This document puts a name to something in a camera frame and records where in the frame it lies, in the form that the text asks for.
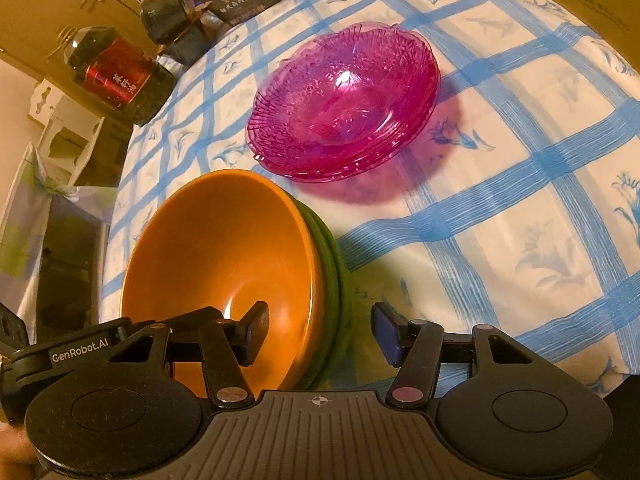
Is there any translucent storage bag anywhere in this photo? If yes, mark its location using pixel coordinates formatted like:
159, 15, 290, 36
0, 142, 118, 333

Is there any wooden cabinet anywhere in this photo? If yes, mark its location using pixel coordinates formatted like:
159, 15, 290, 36
0, 0, 148, 63

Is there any pink transparent glass dish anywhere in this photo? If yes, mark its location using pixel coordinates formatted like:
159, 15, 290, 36
245, 21, 441, 163

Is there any orange plastic bowl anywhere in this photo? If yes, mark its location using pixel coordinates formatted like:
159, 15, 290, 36
120, 170, 321, 398

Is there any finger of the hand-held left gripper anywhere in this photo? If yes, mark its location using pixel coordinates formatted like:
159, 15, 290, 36
152, 306, 230, 346

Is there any white furniture piece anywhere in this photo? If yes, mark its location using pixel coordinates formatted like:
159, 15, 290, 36
27, 79, 107, 171

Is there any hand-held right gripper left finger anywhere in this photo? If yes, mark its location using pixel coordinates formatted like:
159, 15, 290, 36
107, 302, 270, 408

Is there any dark wrapped food package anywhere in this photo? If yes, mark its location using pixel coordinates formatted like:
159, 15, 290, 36
140, 0, 196, 45
162, 20, 216, 66

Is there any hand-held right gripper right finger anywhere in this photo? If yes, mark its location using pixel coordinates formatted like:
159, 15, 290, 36
371, 302, 551, 408

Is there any pink patterned plastic plate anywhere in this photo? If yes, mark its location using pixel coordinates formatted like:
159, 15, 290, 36
255, 85, 437, 184
250, 60, 441, 176

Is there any red label oil bottle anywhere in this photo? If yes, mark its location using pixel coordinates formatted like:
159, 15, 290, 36
65, 26, 173, 127

